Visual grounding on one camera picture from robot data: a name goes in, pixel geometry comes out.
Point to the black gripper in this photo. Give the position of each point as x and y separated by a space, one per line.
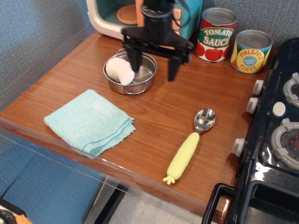
156 37

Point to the corn-handled metal spoon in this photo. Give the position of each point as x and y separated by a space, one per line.
204 120

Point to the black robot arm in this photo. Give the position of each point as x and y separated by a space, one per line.
156 5

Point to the small steel pan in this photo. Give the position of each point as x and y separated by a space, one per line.
143 78

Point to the white plush mushroom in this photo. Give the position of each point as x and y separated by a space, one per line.
120 71

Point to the teal toy microwave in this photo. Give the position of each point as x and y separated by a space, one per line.
110 16

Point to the tomato sauce can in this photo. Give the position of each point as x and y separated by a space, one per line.
217 27

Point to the folded teal cloth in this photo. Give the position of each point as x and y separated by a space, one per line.
90 123

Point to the pineapple slices can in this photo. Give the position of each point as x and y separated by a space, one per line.
251 51

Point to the black toy stove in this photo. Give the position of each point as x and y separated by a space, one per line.
267 189

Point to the clear acrylic table guard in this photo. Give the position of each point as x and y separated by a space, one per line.
136 168

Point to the orange plush object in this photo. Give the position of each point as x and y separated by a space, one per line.
21 219

